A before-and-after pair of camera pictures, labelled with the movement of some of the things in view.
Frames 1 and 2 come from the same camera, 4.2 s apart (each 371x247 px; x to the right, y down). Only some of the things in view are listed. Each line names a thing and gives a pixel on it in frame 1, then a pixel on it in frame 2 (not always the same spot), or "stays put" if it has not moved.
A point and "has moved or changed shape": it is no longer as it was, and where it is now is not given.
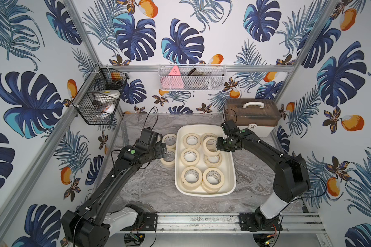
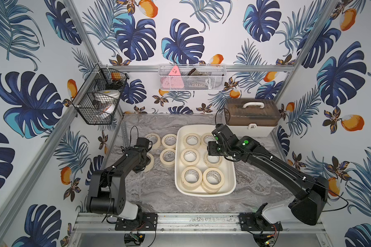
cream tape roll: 191,140 stays put
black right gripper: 219,146 -> 211,148
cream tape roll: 213,161 stays put
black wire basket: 96,103 stays put
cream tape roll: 209,146 has moved or changed shape
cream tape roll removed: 170,140 stays put
